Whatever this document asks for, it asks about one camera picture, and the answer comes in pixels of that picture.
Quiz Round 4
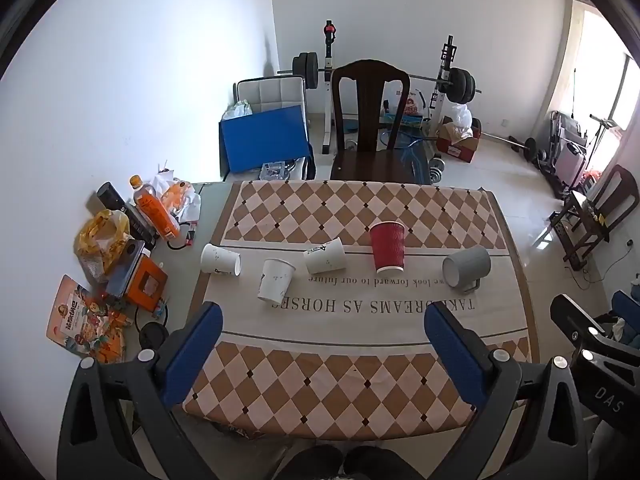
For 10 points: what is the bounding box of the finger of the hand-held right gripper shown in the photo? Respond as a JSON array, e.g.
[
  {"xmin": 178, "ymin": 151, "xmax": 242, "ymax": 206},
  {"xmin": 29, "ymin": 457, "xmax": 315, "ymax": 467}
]
[{"xmin": 550, "ymin": 294, "xmax": 622, "ymax": 357}]

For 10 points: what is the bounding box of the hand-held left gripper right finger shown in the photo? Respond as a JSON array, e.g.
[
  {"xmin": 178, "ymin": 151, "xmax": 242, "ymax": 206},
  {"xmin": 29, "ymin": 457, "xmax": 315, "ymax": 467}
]
[{"xmin": 424, "ymin": 301, "xmax": 594, "ymax": 480}]

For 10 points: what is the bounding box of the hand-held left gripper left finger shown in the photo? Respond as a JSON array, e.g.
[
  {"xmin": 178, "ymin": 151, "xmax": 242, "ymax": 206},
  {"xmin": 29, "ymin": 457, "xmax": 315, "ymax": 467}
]
[{"xmin": 56, "ymin": 301, "xmax": 224, "ymax": 480}]

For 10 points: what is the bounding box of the white paper cup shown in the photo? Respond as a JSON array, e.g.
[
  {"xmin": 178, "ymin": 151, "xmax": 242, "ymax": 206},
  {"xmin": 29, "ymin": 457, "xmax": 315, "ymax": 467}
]
[
  {"xmin": 257, "ymin": 258, "xmax": 297, "ymax": 304},
  {"xmin": 303, "ymin": 237, "xmax": 347, "ymax": 275},
  {"xmin": 200, "ymin": 243, "xmax": 242, "ymax": 277}
]

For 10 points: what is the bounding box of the red ribbed paper cup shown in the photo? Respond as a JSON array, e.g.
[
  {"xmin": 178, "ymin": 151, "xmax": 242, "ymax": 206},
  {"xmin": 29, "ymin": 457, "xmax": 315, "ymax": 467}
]
[{"xmin": 369, "ymin": 220, "xmax": 407, "ymax": 275}]

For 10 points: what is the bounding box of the black round lid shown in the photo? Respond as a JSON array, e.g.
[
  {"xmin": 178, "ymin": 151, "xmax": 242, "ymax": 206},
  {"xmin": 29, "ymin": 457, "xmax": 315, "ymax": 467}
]
[{"xmin": 139, "ymin": 322, "xmax": 169, "ymax": 349}]

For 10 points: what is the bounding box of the orange box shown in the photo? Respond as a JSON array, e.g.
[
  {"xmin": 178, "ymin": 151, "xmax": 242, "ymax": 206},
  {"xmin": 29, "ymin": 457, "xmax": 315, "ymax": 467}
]
[{"xmin": 125, "ymin": 255, "xmax": 170, "ymax": 311}]

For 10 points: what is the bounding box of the grey mug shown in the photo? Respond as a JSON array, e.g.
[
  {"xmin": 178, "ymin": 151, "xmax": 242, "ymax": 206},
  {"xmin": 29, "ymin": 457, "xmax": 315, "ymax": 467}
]
[{"xmin": 442, "ymin": 246, "xmax": 492, "ymax": 294}]

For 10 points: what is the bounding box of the brown checkered tablecloth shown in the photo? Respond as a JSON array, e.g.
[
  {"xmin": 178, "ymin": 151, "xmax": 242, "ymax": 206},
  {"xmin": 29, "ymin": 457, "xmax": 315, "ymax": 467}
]
[{"xmin": 182, "ymin": 180, "xmax": 533, "ymax": 442}]

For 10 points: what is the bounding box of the grey flat device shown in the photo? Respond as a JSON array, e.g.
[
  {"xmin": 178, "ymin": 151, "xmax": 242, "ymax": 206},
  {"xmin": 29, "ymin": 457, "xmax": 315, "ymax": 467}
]
[{"xmin": 105, "ymin": 239, "xmax": 147, "ymax": 302}]

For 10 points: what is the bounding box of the dark wooden chair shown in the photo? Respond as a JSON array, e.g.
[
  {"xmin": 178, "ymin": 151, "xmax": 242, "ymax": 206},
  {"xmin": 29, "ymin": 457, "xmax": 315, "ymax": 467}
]
[
  {"xmin": 330, "ymin": 59, "xmax": 432, "ymax": 184},
  {"xmin": 549, "ymin": 164, "xmax": 640, "ymax": 272}
]

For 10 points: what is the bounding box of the orange snack packet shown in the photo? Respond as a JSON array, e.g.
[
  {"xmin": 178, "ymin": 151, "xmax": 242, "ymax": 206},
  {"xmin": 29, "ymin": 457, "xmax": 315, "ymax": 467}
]
[{"xmin": 46, "ymin": 274, "xmax": 133, "ymax": 364}]

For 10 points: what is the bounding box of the person's right knee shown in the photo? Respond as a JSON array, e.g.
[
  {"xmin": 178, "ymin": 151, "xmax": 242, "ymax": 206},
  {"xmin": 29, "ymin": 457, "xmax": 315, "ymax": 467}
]
[{"xmin": 345, "ymin": 445, "xmax": 427, "ymax": 480}]

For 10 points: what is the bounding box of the person's knee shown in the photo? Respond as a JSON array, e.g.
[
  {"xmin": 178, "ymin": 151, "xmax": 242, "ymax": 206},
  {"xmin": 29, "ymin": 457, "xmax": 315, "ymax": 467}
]
[
  {"xmin": 286, "ymin": 444, "xmax": 347, "ymax": 480},
  {"xmin": 345, "ymin": 445, "xmax": 427, "ymax": 480}
]

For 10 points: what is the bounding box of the orange drink bottle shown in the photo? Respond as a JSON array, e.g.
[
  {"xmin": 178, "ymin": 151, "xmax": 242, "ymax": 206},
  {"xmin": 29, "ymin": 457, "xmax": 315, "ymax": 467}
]
[{"xmin": 129, "ymin": 175, "xmax": 181, "ymax": 240}]

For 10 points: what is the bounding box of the yellow plastic bag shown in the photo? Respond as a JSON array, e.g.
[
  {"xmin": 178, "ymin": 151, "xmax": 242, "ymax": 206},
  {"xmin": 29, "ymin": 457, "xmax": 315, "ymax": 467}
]
[{"xmin": 75, "ymin": 209, "xmax": 132, "ymax": 282}]

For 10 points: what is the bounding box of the black cylinder bottle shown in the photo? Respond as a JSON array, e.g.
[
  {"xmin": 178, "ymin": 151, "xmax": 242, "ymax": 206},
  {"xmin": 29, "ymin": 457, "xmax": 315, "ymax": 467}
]
[{"xmin": 96, "ymin": 182, "xmax": 157, "ymax": 252}]

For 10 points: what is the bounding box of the orange plastic wrap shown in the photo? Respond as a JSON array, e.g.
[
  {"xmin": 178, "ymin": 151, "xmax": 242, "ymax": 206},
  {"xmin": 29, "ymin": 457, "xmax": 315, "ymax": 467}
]
[{"xmin": 152, "ymin": 172, "xmax": 202, "ymax": 224}]

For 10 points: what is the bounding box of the folded pink stroller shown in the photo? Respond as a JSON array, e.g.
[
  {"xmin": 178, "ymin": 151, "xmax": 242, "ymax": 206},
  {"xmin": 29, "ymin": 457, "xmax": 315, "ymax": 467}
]
[{"xmin": 546, "ymin": 110, "xmax": 592, "ymax": 197}]

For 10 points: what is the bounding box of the person's left knee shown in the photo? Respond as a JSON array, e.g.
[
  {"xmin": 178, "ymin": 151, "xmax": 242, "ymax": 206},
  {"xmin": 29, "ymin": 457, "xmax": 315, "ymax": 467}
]
[{"xmin": 286, "ymin": 444, "xmax": 347, "ymax": 480}]

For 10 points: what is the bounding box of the dumbbell bar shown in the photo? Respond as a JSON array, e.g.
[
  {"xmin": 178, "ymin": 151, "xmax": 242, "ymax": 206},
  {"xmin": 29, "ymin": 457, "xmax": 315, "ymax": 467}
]
[{"xmin": 479, "ymin": 132, "xmax": 540, "ymax": 157}]

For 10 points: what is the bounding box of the red cardboard box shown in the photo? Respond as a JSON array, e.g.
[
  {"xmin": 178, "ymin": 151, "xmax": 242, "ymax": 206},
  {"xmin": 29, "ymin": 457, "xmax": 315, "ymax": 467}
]
[{"xmin": 436, "ymin": 120, "xmax": 480, "ymax": 163}]

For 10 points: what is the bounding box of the blue board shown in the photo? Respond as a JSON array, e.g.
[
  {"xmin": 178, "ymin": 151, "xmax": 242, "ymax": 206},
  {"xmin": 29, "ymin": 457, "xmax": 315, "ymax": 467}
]
[{"xmin": 221, "ymin": 105, "xmax": 311, "ymax": 175}]

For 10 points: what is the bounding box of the white red printed plastic bag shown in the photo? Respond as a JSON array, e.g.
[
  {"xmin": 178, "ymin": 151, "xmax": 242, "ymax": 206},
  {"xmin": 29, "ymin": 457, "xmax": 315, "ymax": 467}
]
[{"xmin": 382, "ymin": 82, "xmax": 430, "ymax": 122}]

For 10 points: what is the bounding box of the white padded chair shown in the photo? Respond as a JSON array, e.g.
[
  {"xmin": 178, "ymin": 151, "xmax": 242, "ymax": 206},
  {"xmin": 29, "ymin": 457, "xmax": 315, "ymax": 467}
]
[{"xmin": 235, "ymin": 76, "xmax": 307, "ymax": 122}]

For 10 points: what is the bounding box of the white barbell rack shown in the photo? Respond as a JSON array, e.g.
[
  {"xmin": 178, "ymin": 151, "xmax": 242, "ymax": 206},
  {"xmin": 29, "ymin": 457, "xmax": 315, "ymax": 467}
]
[{"xmin": 319, "ymin": 20, "xmax": 460, "ymax": 156}]

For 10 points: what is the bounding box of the black barbell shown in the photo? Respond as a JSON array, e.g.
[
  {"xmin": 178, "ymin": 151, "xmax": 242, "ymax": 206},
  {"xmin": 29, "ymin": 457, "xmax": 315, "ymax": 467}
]
[{"xmin": 277, "ymin": 51, "xmax": 483, "ymax": 104}]

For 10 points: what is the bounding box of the black cable with red plug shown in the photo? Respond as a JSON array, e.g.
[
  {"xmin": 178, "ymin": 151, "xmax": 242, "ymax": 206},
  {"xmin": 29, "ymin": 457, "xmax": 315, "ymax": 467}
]
[{"xmin": 166, "ymin": 224, "xmax": 197, "ymax": 252}]

